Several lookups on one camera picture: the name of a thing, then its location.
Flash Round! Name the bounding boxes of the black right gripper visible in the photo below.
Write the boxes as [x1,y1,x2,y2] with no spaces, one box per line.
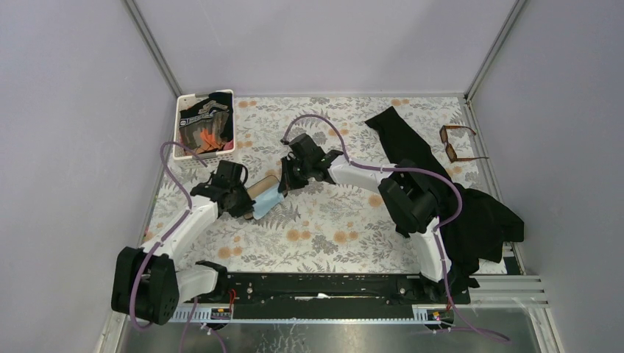
[278,155,312,193]

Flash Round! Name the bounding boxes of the black glasses case tan lining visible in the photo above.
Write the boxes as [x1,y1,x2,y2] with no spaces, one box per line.
[244,175,280,220]

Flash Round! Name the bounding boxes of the light blue cleaning cloth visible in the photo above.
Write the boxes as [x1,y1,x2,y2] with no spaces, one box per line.
[252,188,284,220]

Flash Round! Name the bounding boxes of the brown tortoiseshell sunglasses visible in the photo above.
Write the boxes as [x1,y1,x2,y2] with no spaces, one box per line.
[439,124,489,164]

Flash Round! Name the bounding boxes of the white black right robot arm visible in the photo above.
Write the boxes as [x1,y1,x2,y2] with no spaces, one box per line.
[278,134,453,303]

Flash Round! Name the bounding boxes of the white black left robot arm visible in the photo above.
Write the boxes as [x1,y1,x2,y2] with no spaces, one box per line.
[110,160,254,329]

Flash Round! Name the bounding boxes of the floral patterned table mat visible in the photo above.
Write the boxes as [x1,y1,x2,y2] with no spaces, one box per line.
[137,96,513,275]

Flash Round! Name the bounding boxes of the black orange clothes in basket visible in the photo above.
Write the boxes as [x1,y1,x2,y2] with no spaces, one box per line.
[177,90,235,154]

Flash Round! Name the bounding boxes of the black cloth garment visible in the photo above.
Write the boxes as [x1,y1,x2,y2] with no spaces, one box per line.
[365,107,524,277]

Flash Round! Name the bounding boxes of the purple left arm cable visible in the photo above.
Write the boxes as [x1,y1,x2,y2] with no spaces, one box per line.
[129,141,210,353]

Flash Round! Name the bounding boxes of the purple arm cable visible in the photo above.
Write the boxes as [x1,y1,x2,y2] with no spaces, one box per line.
[281,115,513,344]
[129,141,210,353]

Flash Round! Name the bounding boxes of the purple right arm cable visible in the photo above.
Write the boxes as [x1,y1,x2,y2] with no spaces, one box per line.
[281,115,513,344]

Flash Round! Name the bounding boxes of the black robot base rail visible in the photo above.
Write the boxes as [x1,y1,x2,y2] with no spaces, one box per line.
[199,272,450,309]

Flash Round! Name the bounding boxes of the grey slotted cable duct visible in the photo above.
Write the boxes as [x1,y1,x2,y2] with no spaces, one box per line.
[165,300,455,325]

